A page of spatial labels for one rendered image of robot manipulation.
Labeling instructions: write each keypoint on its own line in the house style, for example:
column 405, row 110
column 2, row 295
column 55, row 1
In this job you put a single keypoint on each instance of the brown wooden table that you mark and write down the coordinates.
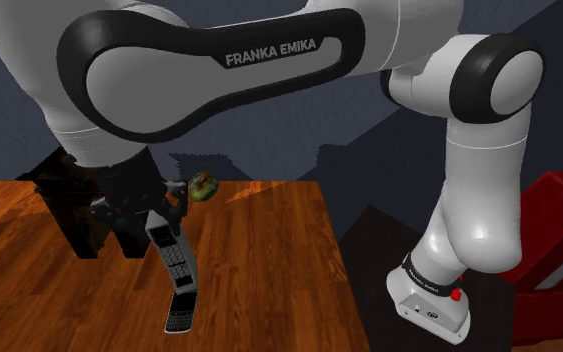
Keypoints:
column 271, row 273

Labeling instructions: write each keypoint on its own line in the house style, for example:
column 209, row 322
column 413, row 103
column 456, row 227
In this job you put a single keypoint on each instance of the red furniture piece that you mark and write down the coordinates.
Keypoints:
column 549, row 219

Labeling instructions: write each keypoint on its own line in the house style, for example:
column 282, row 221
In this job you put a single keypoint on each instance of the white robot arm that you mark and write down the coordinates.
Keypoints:
column 174, row 83

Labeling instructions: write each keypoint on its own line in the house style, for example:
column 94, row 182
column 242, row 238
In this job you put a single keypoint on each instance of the green mottled ball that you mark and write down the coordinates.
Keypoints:
column 203, row 186

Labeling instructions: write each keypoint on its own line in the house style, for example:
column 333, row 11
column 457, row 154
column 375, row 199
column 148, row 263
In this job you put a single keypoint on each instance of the dark robot stand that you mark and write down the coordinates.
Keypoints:
column 373, row 253

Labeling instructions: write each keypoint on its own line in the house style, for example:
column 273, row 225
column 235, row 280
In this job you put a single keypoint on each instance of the black keypad phone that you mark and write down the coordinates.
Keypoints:
column 181, row 317

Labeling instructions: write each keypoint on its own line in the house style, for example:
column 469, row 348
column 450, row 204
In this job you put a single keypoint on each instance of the dark brown upright object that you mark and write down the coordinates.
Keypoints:
column 74, row 214

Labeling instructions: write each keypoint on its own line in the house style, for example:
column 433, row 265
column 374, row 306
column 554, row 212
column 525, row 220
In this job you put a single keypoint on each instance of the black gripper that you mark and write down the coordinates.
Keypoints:
column 132, row 187

